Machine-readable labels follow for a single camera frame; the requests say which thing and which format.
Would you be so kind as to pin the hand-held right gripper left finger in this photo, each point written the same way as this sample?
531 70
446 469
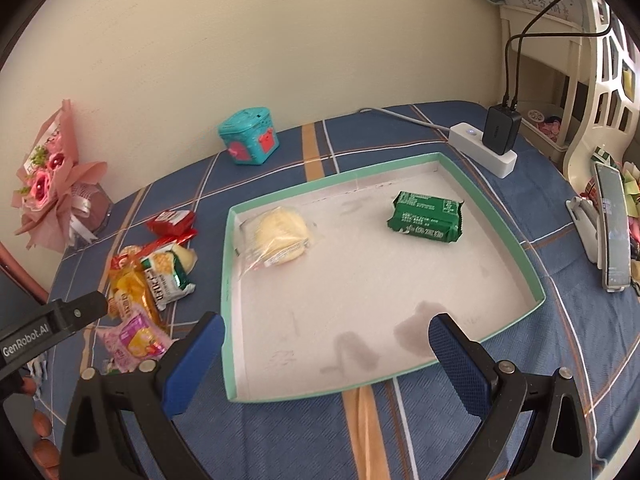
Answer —
200 355

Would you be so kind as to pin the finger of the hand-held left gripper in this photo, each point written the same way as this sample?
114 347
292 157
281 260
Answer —
80 312

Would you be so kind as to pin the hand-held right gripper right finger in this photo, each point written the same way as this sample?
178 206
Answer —
455 360

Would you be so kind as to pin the orange bread packet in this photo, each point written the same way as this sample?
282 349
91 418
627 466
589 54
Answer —
135 296

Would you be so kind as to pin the pink snack packet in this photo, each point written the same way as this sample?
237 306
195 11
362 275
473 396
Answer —
135 341

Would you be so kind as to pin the small red snack packet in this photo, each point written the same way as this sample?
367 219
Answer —
122 262

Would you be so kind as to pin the green and white cracker packet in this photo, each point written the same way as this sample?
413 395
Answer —
162 280

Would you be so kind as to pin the pale jelly cup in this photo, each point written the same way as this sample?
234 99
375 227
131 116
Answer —
186 258

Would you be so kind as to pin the green-edged cardboard tray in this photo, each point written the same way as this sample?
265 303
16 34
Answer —
360 285

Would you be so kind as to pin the person's left hand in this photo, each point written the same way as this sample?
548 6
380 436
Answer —
41 422

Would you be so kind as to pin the clear acrylic box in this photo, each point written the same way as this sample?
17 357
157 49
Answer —
94 207

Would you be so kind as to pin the red milk biscuit packet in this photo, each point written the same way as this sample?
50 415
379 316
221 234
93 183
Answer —
170 220

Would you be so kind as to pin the blue plaid tablecloth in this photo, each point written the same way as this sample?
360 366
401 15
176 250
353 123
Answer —
300 440

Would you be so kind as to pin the pink flower bouquet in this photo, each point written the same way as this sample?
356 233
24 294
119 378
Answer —
42 185

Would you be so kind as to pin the bread in clear wrapper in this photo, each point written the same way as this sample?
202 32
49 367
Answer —
280 232

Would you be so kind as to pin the green snack packet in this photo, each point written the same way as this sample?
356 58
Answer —
425 215

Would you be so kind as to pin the phone on white stand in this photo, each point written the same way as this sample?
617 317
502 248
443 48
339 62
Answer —
582 220

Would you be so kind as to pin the smartphone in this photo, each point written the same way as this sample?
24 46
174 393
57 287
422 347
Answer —
615 230

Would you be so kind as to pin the teal house-shaped tin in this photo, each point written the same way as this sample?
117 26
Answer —
247 135

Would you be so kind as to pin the white power strip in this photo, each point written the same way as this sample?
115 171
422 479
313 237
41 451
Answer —
462 133

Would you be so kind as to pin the black charger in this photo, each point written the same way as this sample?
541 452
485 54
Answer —
501 127

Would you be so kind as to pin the white shelf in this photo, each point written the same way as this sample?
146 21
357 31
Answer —
540 55

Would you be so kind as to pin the reddish brown frame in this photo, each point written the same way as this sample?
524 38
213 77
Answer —
25 280

